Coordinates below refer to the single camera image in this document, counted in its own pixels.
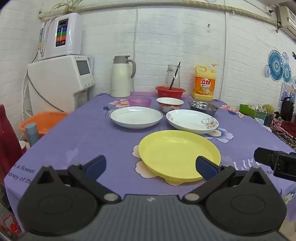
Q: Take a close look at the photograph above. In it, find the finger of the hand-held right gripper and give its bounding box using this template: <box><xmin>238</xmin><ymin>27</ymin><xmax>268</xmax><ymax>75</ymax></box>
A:
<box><xmin>254</xmin><ymin>147</ymin><xmax>278</xmax><ymax>168</ymax></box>

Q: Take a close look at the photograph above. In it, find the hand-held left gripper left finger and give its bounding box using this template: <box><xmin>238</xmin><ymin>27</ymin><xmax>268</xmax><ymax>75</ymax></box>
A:
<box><xmin>31</xmin><ymin>155</ymin><xmax>122</xmax><ymax>205</ymax></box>

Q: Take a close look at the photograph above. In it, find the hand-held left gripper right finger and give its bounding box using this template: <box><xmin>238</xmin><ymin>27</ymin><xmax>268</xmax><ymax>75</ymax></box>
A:
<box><xmin>181</xmin><ymin>156</ymin><xmax>271</xmax><ymax>205</ymax></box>

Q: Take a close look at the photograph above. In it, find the yellow plastic plate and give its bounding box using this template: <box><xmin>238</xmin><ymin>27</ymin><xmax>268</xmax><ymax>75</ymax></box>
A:
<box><xmin>138</xmin><ymin>130</ymin><xmax>221</xmax><ymax>183</ymax></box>

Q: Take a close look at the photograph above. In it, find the white floral ceramic bowl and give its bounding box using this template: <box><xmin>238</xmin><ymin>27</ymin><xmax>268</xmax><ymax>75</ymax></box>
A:
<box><xmin>156</xmin><ymin>97</ymin><xmax>184</xmax><ymax>113</ymax></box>

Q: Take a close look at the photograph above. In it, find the purple floral tablecloth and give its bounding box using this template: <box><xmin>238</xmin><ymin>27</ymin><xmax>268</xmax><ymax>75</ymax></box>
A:
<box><xmin>4</xmin><ymin>91</ymin><xmax>296</xmax><ymax>209</ymax></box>

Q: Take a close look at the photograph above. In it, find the green box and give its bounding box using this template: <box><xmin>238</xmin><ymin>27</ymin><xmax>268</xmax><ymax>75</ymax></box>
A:
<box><xmin>239</xmin><ymin>104</ymin><xmax>277</xmax><ymax>120</ymax></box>

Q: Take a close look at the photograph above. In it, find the white plate with floral print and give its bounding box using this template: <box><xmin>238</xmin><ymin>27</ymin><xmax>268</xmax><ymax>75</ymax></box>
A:
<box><xmin>166</xmin><ymin>109</ymin><xmax>219</xmax><ymax>135</ymax></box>

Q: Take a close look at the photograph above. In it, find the black thermos flask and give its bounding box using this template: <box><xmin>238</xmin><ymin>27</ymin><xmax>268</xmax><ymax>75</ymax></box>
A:
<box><xmin>280</xmin><ymin>97</ymin><xmax>294</xmax><ymax>122</ymax></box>

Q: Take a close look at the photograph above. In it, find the stainless steel bowl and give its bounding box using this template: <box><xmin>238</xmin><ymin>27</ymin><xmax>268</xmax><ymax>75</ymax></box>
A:
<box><xmin>188</xmin><ymin>100</ymin><xmax>220</xmax><ymax>116</ymax></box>

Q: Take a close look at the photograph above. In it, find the white plate with blue rim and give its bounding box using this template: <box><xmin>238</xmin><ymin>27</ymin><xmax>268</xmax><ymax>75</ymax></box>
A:
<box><xmin>109</xmin><ymin>106</ymin><xmax>163</xmax><ymax>129</ymax></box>

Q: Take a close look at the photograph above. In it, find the orange plastic basin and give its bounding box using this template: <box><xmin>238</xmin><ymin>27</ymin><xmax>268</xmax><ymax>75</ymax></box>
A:
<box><xmin>18</xmin><ymin>111</ymin><xmax>70</xmax><ymax>138</ymax></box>

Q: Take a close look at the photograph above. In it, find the grey-blue cylinder bottle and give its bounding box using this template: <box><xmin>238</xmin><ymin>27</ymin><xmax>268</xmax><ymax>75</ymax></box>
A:
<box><xmin>24</xmin><ymin>123</ymin><xmax>40</xmax><ymax>147</ymax></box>

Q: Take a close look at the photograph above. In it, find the white cup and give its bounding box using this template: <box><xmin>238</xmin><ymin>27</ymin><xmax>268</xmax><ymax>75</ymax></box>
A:
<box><xmin>19</xmin><ymin>140</ymin><xmax>30</xmax><ymax>154</ymax></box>

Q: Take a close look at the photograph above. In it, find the purple translucent plastic bowl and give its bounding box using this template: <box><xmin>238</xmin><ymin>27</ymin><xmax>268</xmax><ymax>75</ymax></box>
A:
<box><xmin>128</xmin><ymin>97</ymin><xmax>152</xmax><ymax>108</ymax></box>

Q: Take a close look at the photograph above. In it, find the yellow detergent bottle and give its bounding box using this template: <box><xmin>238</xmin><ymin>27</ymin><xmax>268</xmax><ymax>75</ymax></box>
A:
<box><xmin>192</xmin><ymin>63</ymin><xmax>219</xmax><ymax>102</ymax></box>

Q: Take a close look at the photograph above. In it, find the red plastic colander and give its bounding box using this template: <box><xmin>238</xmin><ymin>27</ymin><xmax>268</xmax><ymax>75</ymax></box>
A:
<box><xmin>155</xmin><ymin>86</ymin><xmax>186</xmax><ymax>98</ymax></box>

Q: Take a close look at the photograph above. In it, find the dark red chair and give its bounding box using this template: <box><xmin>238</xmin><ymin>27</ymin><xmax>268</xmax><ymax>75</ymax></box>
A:
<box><xmin>0</xmin><ymin>104</ymin><xmax>24</xmax><ymax>183</ymax></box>

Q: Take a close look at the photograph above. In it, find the white thermos jug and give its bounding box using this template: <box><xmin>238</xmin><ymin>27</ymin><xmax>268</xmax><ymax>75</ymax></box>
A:
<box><xmin>110</xmin><ymin>55</ymin><xmax>137</xmax><ymax>98</ymax></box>

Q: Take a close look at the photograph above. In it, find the blue paper fan decoration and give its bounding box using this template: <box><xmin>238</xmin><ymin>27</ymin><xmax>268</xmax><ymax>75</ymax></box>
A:
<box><xmin>264</xmin><ymin>47</ymin><xmax>296</xmax><ymax>90</ymax></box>

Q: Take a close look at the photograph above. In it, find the white water dispenser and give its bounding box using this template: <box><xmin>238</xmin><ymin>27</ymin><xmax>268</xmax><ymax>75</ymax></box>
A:
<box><xmin>27</xmin><ymin>55</ymin><xmax>95</xmax><ymax>113</ymax></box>

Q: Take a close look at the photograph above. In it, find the black straw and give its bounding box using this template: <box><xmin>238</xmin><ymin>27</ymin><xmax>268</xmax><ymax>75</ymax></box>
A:
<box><xmin>169</xmin><ymin>62</ymin><xmax>181</xmax><ymax>90</ymax></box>

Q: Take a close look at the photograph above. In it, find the clear glass jar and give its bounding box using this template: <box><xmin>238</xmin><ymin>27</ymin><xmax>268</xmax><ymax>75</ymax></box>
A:
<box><xmin>165</xmin><ymin>65</ymin><xmax>181</xmax><ymax>90</ymax></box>

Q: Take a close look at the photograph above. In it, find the white water purifier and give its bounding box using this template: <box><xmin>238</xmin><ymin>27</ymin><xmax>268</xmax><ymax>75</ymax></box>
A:
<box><xmin>37</xmin><ymin>12</ymin><xmax>84</xmax><ymax>61</ymax></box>

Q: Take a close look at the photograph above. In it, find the white air conditioner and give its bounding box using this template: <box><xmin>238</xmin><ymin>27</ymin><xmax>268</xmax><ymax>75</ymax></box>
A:
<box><xmin>275</xmin><ymin>6</ymin><xmax>296</xmax><ymax>40</ymax></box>

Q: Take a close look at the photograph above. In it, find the potted green plant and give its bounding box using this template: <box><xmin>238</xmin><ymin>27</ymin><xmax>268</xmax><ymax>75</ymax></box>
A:
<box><xmin>50</xmin><ymin>0</ymin><xmax>85</xmax><ymax>14</ymax></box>

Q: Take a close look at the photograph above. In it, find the wall poster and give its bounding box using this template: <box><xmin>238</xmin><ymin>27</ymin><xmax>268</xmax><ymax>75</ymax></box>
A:
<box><xmin>280</xmin><ymin>83</ymin><xmax>292</xmax><ymax>103</ymax></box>

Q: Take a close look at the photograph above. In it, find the white wall conduit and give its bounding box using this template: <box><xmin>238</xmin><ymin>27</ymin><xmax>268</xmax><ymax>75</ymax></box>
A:
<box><xmin>224</xmin><ymin>11</ymin><xmax>229</xmax><ymax>99</ymax></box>
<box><xmin>134</xmin><ymin>6</ymin><xmax>139</xmax><ymax>87</ymax></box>

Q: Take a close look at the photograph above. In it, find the wrapped horizontal wall pipe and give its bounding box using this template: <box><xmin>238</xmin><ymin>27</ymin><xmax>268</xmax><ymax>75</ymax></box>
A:
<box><xmin>38</xmin><ymin>2</ymin><xmax>279</xmax><ymax>26</ymax></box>

